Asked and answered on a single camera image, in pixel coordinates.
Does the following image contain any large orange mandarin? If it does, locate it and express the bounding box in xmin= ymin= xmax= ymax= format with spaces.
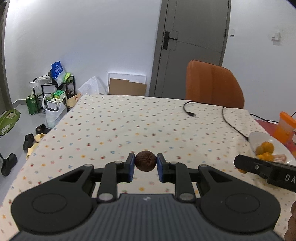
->
xmin=261 ymin=142 xmax=274 ymax=154

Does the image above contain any dark brown round fruit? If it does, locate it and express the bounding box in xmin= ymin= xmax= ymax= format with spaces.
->
xmin=134 ymin=151 xmax=157 ymax=172

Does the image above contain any peeled pomelo segment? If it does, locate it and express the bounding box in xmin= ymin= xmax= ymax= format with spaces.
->
xmin=273 ymin=154 xmax=287 ymax=163

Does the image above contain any green-brown kiwi fruit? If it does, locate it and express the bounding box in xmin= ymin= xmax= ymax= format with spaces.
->
xmin=255 ymin=146 xmax=264 ymax=155

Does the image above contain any small yellow orange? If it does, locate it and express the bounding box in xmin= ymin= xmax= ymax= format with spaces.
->
xmin=237 ymin=169 xmax=247 ymax=174

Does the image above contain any person right hand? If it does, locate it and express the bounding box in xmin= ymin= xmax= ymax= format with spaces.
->
xmin=285 ymin=201 xmax=296 ymax=241

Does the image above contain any orange lidded cup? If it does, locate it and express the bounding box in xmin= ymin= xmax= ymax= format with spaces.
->
xmin=277 ymin=111 xmax=296 ymax=144

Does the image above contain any white plate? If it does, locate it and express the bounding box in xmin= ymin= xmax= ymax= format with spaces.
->
xmin=248 ymin=132 xmax=295 ymax=166

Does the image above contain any red orange table mat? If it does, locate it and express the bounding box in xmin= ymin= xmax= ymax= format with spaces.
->
xmin=256 ymin=120 xmax=295 ymax=157

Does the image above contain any yellow slipper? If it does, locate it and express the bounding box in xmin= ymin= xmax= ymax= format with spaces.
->
xmin=34 ymin=133 xmax=45 ymax=143

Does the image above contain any black shoe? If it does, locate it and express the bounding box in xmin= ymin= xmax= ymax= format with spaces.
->
xmin=23 ymin=133 xmax=35 ymax=151

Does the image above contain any white plastic bag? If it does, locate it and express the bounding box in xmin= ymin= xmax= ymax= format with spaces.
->
xmin=42 ymin=96 xmax=67 ymax=129

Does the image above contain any green floor mat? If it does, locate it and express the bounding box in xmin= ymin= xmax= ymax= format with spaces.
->
xmin=0 ymin=109 xmax=21 ymax=136

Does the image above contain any black metal shelf rack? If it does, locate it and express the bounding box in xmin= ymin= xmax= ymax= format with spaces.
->
xmin=31 ymin=75 xmax=76 ymax=114

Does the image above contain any orange chair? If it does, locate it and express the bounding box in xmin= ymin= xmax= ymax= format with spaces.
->
xmin=186 ymin=60 xmax=245 ymax=109

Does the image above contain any cardboard sheet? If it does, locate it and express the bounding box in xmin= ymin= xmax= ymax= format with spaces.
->
xmin=108 ymin=78 xmax=147 ymax=96

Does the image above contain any blue plastic bag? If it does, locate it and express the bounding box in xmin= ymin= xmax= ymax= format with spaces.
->
xmin=51 ymin=61 xmax=64 ymax=79

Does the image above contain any grey door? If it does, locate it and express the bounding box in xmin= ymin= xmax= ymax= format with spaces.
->
xmin=149 ymin=1 xmax=231 ymax=99

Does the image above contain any black usb cable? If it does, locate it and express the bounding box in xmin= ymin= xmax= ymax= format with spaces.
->
xmin=183 ymin=100 xmax=250 ymax=142

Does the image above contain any white wall switch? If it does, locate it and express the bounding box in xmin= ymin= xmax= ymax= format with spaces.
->
xmin=271 ymin=32 xmax=280 ymax=42

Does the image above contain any black door handle lock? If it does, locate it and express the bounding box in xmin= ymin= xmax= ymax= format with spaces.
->
xmin=163 ymin=31 xmax=178 ymax=50

